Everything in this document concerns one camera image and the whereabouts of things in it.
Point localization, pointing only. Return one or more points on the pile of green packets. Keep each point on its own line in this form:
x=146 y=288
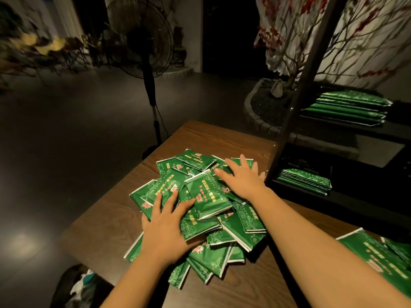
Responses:
x=205 y=189

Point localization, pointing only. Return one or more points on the person's right hand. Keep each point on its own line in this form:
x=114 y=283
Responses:
x=244 y=179

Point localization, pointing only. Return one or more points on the black trash bin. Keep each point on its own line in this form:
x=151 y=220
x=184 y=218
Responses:
x=80 y=288

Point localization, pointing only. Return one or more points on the dark vase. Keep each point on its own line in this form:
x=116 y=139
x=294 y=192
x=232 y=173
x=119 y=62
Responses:
x=179 y=51

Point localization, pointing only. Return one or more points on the person's left hand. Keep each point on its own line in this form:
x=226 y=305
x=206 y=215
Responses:
x=164 y=234

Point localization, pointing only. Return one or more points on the black metal shelf rack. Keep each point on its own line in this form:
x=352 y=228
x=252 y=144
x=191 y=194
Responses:
x=359 y=189

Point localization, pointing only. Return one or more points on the person's right forearm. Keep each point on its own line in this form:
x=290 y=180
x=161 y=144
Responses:
x=321 y=247

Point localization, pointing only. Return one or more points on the red berry branches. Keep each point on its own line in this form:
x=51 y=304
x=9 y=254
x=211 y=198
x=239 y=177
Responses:
x=282 y=22

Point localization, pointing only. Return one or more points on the person's left forearm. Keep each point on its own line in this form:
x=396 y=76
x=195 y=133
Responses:
x=138 y=282

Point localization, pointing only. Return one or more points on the black standing fan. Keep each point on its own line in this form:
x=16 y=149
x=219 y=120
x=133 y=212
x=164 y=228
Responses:
x=141 y=35

